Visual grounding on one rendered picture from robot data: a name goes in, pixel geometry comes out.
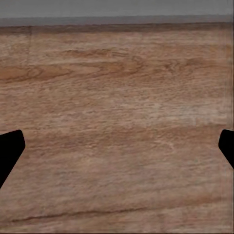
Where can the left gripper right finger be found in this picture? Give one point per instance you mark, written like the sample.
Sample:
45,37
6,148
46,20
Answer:
226,145

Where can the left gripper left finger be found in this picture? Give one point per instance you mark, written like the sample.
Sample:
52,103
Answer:
12,145

